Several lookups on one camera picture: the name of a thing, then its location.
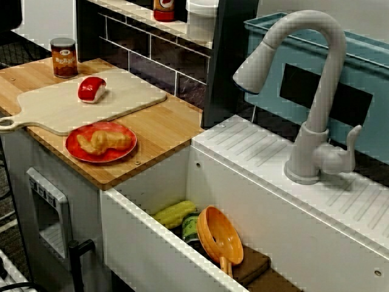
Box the tan toy chicken piece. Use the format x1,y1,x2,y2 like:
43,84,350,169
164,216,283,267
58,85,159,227
76,130,134,156

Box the yellow toy corn cob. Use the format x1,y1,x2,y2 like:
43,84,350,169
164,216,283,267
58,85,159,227
151,200,197,230

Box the white toy sink unit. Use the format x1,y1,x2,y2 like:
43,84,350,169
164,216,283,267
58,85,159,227
98,114,389,292

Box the green toy can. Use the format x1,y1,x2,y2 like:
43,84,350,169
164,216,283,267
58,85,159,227
181,212,201,246

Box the orange plastic strainer pan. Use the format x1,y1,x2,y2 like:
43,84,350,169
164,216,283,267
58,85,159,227
196,206,245,278

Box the red round plate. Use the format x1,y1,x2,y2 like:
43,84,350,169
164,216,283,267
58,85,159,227
65,122,138,164

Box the red white toy sushi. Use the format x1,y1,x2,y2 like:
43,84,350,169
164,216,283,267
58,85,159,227
77,76,107,105

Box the white round container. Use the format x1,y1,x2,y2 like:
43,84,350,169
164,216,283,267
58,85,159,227
185,0,219,43

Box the grey toy faucet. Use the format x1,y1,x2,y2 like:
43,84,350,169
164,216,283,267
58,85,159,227
232,9,363,186

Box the red yellow bottle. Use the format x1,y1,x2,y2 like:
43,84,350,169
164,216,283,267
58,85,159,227
153,0,176,23

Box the light wooden cutting board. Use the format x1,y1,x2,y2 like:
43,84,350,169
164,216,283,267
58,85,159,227
0,67,168,137

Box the brown beans can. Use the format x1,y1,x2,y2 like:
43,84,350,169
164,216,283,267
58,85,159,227
50,37,79,79

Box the teal plastic bin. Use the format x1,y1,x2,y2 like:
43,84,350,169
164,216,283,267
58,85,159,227
243,12,389,165

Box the dark grey upright post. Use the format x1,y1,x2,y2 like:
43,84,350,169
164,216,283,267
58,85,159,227
200,0,259,128

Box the black cabinet handle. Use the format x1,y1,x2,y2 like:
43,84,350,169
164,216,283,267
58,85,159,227
67,238,95,292

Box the black cable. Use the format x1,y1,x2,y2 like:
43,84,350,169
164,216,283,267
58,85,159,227
0,281,46,292

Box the silver aluminium frame rail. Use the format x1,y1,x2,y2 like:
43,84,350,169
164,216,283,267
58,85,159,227
0,249,28,292

